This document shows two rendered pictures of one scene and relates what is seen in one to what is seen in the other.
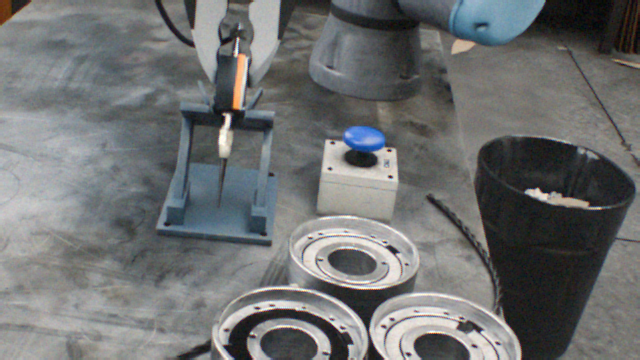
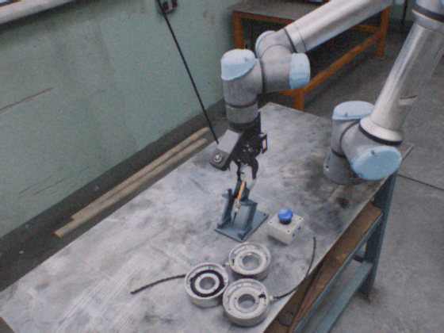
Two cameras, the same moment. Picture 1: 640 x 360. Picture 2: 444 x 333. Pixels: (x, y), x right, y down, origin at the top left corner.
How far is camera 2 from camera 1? 64 cm
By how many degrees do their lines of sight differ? 38
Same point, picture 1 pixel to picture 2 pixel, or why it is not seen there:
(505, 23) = (373, 174)
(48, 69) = not seen: hidden behind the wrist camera
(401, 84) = (351, 180)
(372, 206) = (282, 238)
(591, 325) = not seen: outside the picture
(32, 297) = (170, 243)
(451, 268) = (292, 270)
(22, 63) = not seen: hidden behind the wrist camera
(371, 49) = (338, 165)
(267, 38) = (249, 178)
